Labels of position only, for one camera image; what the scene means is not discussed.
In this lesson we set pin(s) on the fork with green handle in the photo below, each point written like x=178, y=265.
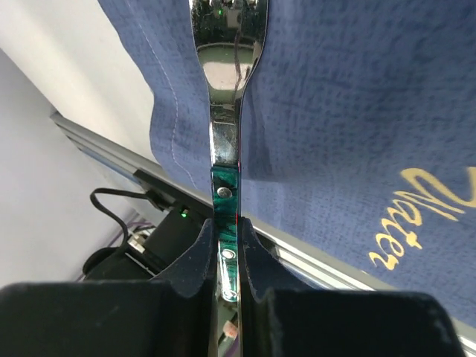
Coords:
x=229, y=38

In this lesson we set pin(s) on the blue cloth placemat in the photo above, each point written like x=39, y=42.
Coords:
x=358, y=137

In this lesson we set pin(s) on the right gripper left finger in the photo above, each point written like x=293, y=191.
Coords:
x=111, y=308

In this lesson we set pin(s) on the aluminium rail frame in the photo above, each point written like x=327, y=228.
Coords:
x=167, y=286

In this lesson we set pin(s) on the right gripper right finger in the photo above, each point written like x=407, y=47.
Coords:
x=280, y=315

